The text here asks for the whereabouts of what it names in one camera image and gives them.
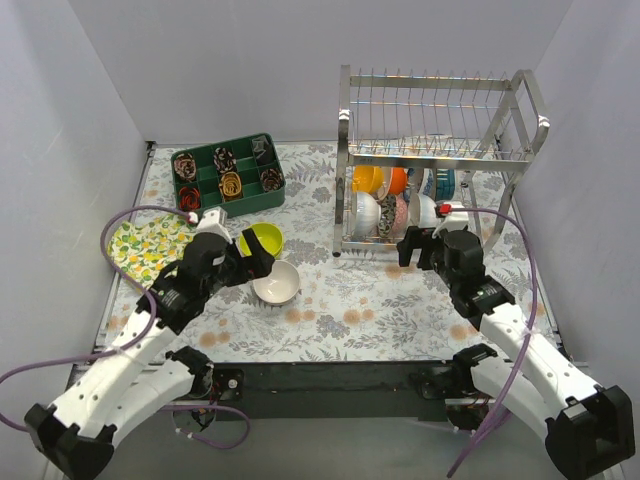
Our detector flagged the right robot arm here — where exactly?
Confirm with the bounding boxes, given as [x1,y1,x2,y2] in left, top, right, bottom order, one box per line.
[397,226,636,479]

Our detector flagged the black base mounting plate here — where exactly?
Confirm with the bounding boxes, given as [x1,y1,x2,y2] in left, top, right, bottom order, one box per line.
[192,360,492,423]

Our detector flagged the blue floral white bowl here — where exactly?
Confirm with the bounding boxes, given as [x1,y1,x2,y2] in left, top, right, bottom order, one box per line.
[404,168,436,201]

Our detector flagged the light blue white bowl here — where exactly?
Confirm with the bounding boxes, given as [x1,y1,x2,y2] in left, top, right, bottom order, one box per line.
[408,193,441,228]

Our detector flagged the teal bowl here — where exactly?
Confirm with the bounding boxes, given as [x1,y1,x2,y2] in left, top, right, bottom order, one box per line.
[434,169,456,202]

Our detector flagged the dark floral rolled tie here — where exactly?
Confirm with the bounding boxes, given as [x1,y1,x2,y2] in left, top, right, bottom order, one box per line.
[213,147,237,175]

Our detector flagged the floral table mat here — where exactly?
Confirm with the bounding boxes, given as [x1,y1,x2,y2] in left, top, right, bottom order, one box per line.
[98,141,561,365]

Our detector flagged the dark floral pink bowl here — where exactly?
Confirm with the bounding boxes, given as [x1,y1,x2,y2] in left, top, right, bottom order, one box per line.
[378,194,408,239]

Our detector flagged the beige bowl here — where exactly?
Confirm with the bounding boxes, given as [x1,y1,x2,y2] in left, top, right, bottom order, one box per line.
[252,260,301,306]

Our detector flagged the lime green bowl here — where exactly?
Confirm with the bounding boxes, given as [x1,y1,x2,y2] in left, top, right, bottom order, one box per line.
[249,222,284,258]
[263,237,284,259]

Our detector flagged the lemon print cloth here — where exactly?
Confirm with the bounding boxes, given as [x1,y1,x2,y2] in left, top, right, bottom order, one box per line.
[107,214,195,288]

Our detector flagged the steel two-tier dish rack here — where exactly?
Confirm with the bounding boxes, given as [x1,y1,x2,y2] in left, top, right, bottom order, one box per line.
[332,65,550,256]

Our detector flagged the yellow black rolled tie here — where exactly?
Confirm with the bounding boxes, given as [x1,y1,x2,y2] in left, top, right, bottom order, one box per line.
[219,171,243,202]

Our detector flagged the dark grey rolled tie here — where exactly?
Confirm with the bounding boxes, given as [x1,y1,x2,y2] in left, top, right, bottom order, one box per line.
[251,134,274,165]

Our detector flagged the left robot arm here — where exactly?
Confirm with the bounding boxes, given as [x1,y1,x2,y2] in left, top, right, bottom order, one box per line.
[25,229,274,479]

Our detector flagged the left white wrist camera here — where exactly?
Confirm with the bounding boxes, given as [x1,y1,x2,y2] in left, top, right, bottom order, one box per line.
[187,207,232,243]

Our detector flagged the green compartment tray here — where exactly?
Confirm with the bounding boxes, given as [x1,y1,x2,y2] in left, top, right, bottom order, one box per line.
[170,133,286,217]

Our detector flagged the pink brown rolled tie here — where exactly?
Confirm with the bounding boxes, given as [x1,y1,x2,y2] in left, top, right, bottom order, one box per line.
[173,153,197,183]

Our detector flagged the white ribbed bowl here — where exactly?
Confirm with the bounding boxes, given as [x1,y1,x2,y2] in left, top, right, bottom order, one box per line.
[351,191,381,237]

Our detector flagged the yellow orange bowl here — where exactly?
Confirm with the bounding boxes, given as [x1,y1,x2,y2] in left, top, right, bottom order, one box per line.
[352,165,384,194]

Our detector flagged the red black rolled tie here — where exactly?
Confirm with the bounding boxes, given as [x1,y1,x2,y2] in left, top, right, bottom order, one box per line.
[178,186,201,212]

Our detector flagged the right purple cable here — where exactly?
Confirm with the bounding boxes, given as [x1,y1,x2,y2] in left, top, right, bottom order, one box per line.
[446,208,539,479]

